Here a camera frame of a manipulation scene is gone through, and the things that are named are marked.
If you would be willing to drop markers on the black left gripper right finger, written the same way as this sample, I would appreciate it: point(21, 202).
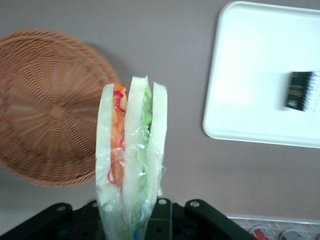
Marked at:
point(200, 225)

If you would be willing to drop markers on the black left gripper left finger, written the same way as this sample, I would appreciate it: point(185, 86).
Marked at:
point(50, 225)

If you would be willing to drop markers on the triangle sandwich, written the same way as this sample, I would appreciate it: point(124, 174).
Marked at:
point(132, 125)

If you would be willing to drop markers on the brown round wicker basket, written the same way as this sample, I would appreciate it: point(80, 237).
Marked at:
point(50, 112)

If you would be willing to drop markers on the cream plastic tray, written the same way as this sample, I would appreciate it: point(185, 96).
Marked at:
point(250, 75)

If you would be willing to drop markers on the red cola bottle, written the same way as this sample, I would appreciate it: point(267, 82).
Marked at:
point(260, 233)

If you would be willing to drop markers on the clear acrylic bottle rack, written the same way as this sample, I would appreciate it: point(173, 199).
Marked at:
point(275, 221)

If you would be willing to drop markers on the small black white box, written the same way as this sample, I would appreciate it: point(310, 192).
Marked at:
point(297, 91)

